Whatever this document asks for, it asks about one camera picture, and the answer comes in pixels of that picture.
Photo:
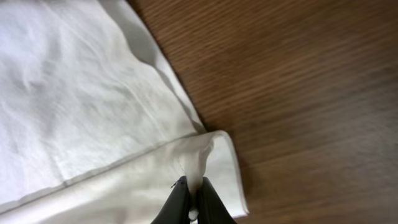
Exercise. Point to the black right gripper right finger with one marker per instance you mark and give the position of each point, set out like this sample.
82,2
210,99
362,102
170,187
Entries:
211,209

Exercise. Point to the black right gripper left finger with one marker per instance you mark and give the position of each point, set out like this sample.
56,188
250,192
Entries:
177,206

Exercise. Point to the white t-shirt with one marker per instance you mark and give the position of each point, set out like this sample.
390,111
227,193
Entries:
95,126

